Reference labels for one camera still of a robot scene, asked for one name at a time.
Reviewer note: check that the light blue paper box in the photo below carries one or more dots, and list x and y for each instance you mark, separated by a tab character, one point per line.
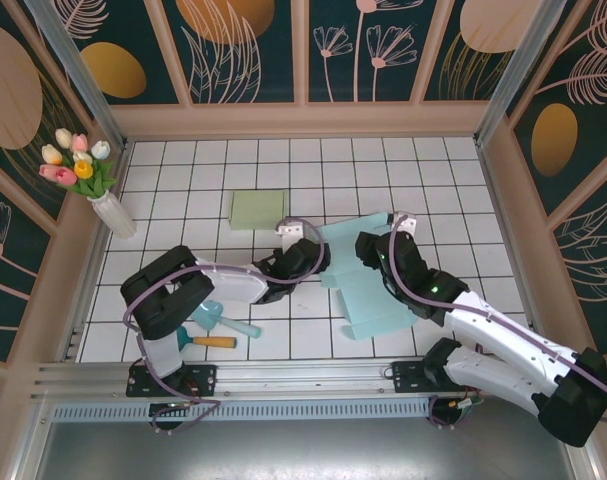
368	305

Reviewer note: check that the green paper box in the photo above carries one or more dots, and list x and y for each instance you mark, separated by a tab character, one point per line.
258	210

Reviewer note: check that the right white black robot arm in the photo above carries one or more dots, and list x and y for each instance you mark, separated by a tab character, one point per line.
493	325

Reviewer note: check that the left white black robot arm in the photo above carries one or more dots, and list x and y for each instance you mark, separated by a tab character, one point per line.
228	282

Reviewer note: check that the light blue plastic trowel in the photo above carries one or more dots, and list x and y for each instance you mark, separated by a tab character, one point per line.
233	325

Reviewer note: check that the grey metal sheet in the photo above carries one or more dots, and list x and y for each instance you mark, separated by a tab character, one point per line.
303	450

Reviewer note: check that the white ribbed vase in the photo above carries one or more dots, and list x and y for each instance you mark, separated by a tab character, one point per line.
114	217

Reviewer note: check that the pastel tulip bouquet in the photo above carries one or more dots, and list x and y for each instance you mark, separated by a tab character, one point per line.
83	170

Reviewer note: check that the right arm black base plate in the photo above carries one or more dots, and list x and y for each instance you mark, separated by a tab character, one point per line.
408	377

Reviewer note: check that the aluminium side rail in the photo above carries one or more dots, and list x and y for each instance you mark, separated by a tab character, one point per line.
512	250
93	260

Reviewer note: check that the long aluminium mounting rail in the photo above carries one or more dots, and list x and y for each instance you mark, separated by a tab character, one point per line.
308	375

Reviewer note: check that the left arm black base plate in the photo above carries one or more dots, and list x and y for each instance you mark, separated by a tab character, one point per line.
203	380

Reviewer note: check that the aluminium frame post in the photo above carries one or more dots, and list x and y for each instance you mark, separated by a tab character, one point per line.
77	70
520	70

